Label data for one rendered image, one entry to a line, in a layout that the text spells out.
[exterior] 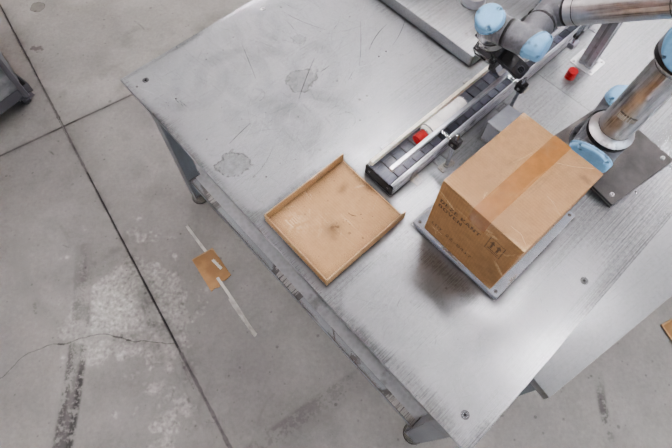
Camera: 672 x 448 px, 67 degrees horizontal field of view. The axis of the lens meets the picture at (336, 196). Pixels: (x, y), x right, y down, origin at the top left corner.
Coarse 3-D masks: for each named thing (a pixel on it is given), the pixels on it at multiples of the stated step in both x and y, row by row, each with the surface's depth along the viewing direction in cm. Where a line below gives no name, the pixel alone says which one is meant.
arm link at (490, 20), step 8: (480, 8) 128; (488, 8) 127; (496, 8) 126; (480, 16) 128; (488, 16) 127; (496, 16) 126; (504, 16) 126; (480, 24) 128; (488, 24) 127; (496, 24) 126; (504, 24) 127; (480, 32) 130; (488, 32) 128; (496, 32) 128; (480, 40) 136; (488, 40) 132; (496, 40) 130
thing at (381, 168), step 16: (528, 64) 167; (480, 80) 164; (464, 96) 161; (448, 128) 155; (400, 144) 152; (416, 144) 152; (432, 144) 152; (384, 160) 149; (416, 160) 149; (384, 176) 147
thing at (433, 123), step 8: (448, 104) 154; (456, 104) 153; (464, 104) 153; (440, 112) 152; (448, 112) 151; (464, 112) 155; (432, 120) 150; (440, 120) 150; (424, 128) 150; (432, 128) 149; (416, 136) 148; (424, 136) 149
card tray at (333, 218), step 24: (336, 168) 153; (312, 192) 149; (336, 192) 149; (360, 192) 149; (264, 216) 143; (288, 216) 145; (312, 216) 146; (336, 216) 146; (360, 216) 146; (384, 216) 146; (288, 240) 138; (312, 240) 142; (336, 240) 142; (360, 240) 142; (312, 264) 135; (336, 264) 139
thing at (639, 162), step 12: (564, 132) 159; (636, 132) 158; (636, 144) 156; (648, 144) 156; (624, 156) 154; (636, 156) 154; (648, 156) 154; (660, 156) 154; (612, 168) 152; (624, 168) 152; (636, 168) 152; (648, 168) 152; (660, 168) 152; (600, 180) 151; (612, 180) 151; (624, 180) 151; (636, 180) 151; (600, 192) 149; (612, 192) 148; (624, 192) 149; (612, 204) 147
